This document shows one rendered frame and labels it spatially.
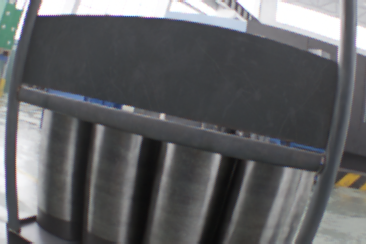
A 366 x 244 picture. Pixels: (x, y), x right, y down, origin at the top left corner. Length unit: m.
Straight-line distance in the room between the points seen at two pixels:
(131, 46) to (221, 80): 0.13
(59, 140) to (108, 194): 0.14
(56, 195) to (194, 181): 0.28
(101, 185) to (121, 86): 0.22
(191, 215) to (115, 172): 0.14
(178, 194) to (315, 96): 0.29
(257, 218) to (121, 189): 0.23
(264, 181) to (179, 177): 0.13
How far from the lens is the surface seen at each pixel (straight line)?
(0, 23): 8.89
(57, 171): 0.89
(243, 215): 0.81
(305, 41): 7.18
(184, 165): 0.81
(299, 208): 0.97
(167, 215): 0.82
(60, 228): 0.92
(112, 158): 0.84
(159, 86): 0.67
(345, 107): 0.64
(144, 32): 0.68
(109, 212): 0.86
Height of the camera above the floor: 0.57
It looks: 1 degrees down
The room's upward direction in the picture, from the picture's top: 12 degrees clockwise
